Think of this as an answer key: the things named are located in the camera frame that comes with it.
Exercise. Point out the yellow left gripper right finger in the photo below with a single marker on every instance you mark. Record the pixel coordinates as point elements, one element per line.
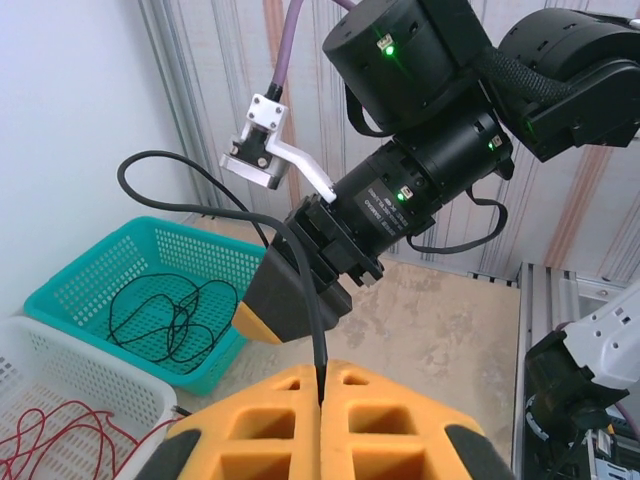
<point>400,450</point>

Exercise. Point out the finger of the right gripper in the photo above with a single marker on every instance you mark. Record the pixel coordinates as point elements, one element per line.
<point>336,305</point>
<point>280,300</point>

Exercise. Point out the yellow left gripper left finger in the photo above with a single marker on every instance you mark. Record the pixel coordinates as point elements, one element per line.
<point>270,450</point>

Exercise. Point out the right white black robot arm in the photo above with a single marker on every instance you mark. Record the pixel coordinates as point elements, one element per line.
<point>605,330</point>

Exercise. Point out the teal plastic basket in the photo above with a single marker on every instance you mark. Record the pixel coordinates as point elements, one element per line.
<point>75,280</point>

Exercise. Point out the white plastic basket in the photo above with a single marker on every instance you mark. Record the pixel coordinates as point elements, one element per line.
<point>60,360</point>

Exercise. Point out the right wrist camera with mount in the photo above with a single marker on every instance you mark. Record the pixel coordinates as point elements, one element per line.
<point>260,150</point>

